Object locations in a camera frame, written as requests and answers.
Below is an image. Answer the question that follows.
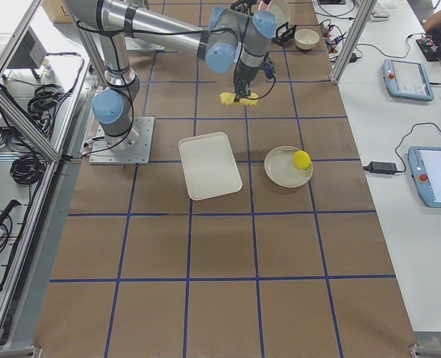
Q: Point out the cream round plate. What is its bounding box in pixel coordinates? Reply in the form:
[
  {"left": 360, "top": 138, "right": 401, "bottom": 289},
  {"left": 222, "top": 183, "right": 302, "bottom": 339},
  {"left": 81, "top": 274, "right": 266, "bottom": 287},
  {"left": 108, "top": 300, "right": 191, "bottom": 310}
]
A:
[{"left": 264, "top": 146, "right": 313, "bottom": 188}]

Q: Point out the near teach pendant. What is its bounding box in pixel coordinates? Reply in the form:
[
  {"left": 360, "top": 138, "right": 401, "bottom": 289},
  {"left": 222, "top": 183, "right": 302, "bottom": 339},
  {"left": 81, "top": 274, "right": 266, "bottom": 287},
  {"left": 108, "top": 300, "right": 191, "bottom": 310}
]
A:
[{"left": 407, "top": 146, "right": 441, "bottom": 208}]

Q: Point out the cream rectangular tray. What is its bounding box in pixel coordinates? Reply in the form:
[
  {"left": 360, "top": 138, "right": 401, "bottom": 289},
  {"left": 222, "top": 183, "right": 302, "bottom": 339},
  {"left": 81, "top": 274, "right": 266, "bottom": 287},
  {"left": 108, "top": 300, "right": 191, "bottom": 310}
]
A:
[{"left": 178, "top": 132, "right": 243, "bottom": 201}]

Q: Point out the cream plate in rack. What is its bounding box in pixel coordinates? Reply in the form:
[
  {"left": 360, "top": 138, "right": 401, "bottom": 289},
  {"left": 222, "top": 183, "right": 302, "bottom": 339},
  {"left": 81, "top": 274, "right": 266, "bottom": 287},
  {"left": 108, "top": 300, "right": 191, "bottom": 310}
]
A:
[{"left": 266, "top": 0, "right": 290, "bottom": 27}]

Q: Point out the black dish rack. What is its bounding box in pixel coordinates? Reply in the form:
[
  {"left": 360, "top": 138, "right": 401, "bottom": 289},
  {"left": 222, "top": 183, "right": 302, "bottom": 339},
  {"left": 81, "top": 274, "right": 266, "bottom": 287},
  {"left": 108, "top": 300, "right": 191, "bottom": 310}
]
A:
[{"left": 272, "top": 22, "right": 297, "bottom": 47}]

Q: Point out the cream bowl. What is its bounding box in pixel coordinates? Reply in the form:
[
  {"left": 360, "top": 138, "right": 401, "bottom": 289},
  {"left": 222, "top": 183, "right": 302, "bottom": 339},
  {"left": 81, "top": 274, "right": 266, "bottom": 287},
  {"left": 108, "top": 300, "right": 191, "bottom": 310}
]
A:
[{"left": 294, "top": 28, "right": 320, "bottom": 51}]

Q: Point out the far teach pendant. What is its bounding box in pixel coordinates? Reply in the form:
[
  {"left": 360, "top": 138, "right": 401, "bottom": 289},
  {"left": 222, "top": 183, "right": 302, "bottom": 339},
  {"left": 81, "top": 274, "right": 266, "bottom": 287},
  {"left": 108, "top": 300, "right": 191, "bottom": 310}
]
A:
[{"left": 382, "top": 58, "right": 434, "bottom": 101}]

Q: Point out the teach pendant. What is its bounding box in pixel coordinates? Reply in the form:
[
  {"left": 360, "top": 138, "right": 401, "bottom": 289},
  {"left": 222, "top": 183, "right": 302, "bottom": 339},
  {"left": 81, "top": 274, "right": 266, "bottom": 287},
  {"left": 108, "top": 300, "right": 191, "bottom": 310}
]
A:
[
  {"left": 407, "top": 146, "right": 441, "bottom": 208},
  {"left": 382, "top": 58, "right": 434, "bottom": 101}
]

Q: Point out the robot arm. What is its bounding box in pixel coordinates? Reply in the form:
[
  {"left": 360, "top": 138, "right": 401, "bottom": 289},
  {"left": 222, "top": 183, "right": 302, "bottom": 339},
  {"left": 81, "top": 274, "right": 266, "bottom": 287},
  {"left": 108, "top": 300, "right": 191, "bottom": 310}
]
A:
[{"left": 66, "top": 1, "right": 278, "bottom": 150}]

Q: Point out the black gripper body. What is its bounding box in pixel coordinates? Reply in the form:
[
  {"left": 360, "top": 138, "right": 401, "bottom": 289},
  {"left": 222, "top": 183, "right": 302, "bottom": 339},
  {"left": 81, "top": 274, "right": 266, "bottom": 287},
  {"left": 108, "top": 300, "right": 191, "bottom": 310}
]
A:
[
  {"left": 230, "top": 0, "right": 257, "bottom": 15},
  {"left": 234, "top": 61, "right": 263, "bottom": 95}
]

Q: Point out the yellow lemon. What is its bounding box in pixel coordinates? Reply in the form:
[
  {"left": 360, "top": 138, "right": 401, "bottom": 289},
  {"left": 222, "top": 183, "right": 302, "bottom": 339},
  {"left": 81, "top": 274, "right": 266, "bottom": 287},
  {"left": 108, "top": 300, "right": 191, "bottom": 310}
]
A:
[{"left": 293, "top": 150, "right": 312, "bottom": 170}]

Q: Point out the aluminium frame post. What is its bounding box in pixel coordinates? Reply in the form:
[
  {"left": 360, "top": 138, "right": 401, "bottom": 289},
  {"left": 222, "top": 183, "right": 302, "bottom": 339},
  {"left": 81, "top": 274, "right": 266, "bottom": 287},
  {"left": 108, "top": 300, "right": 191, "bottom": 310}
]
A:
[{"left": 331, "top": 0, "right": 376, "bottom": 85}]

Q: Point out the black power adapter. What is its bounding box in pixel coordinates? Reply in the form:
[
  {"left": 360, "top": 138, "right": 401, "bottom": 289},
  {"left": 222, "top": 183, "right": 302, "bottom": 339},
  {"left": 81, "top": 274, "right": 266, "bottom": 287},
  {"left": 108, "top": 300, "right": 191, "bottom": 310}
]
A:
[{"left": 364, "top": 161, "right": 398, "bottom": 175}]

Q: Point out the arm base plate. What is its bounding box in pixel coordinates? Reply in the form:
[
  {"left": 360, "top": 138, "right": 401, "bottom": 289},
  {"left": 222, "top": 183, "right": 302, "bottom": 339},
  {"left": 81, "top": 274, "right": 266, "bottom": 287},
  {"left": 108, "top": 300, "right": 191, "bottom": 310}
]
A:
[
  {"left": 89, "top": 116, "right": 155, "bottom": 165},
  {"left": 125, "top": 37, "right": 165, "bottom": 53}
]

